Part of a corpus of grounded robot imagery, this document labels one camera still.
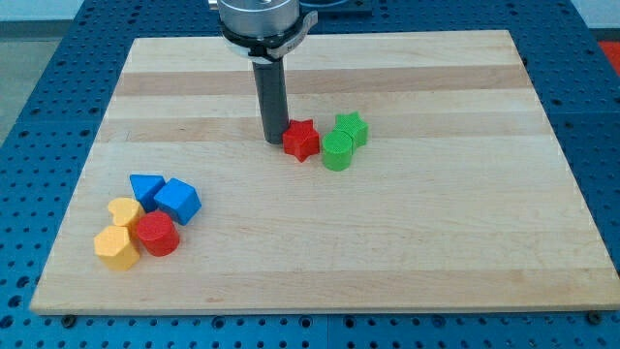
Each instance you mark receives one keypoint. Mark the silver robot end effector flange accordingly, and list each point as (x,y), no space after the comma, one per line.
(264,31)

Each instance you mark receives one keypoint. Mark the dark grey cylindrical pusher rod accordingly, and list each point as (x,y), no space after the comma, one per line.
(272,95)

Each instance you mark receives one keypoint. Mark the red star block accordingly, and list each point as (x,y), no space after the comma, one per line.
(301,139)

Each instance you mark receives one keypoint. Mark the green star block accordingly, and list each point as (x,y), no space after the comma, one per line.
(354,126)

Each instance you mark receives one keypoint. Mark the wooden board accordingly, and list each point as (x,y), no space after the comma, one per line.
(461,201)

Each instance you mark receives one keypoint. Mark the green cylinder block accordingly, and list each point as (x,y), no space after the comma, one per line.
(337,149)

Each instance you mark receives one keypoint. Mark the blue cube block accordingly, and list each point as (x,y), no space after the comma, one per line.
(179,200)

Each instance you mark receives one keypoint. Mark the blue triangle block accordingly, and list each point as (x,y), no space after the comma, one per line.
(145,187)

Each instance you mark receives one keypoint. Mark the red cylinder block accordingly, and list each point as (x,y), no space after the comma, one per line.
(157,233)

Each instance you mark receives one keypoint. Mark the yellow heart block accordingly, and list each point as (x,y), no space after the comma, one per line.
(126,212)

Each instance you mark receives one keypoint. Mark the yellow hexagon block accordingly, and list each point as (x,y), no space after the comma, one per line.
(115,248)

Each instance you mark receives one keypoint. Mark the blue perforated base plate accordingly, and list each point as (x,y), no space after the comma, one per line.
(42,156)

